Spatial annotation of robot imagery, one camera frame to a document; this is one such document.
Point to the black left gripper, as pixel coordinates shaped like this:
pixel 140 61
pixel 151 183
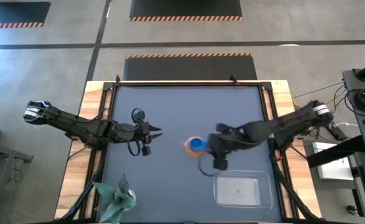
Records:
pixel 142 133

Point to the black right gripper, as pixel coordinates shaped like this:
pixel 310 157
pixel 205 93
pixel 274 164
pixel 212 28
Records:
pixel 224 143

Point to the blue measuring cup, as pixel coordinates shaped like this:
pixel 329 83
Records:
pixel 197 144

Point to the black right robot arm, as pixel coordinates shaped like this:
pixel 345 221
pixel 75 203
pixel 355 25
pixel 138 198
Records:
pixel 279 124

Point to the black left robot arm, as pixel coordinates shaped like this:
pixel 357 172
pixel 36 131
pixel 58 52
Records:
pixel 76 123

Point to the clear plastic basket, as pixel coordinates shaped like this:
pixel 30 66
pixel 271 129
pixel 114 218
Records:
pixel 241 189

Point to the grey table mat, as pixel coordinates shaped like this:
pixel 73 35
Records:
pixel 185 102

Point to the black table clamp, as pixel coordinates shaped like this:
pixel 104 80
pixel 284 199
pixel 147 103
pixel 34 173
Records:
pixel 233 79
pixel 117 78

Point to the white plant pot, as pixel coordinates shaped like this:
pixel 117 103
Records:
pixel 133 194

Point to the black striped-edge floor mat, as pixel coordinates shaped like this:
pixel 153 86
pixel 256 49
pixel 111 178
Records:
pixel 188 68
pixel 185 9
pixel 14 14

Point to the green artificial plant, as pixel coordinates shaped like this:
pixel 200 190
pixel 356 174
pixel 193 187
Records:
pixel 115 199

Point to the white box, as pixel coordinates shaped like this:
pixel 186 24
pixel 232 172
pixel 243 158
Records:
pixel 333 165

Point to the black crossbar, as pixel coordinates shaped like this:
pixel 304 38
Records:
pixel 335 152

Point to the dark metal stand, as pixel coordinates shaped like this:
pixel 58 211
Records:
pixel 2 155

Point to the black computer mouse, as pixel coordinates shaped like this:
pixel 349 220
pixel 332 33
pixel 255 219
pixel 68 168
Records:
pixel 352 210

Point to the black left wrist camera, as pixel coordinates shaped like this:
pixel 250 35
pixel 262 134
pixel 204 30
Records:
pixel 146 150

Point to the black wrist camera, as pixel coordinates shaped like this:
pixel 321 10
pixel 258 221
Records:
pixel 146 150
pixel 220 164

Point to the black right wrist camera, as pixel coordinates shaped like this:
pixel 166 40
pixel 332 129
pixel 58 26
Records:
pixel 220 164

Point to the black aluminium rig frame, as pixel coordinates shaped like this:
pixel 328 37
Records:
pixel 185 83

